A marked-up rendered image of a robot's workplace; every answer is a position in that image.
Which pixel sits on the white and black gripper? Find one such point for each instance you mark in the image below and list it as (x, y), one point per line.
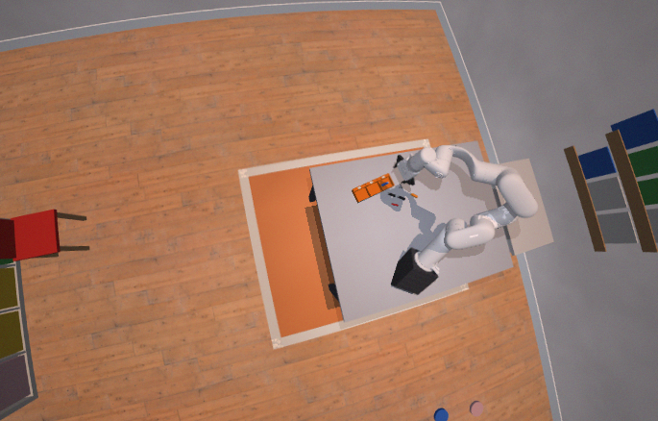
(403, 168)

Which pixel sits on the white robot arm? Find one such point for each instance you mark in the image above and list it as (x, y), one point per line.
(509, 183)

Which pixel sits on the orange rack of three bins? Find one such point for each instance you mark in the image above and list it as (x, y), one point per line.
(374, 186)

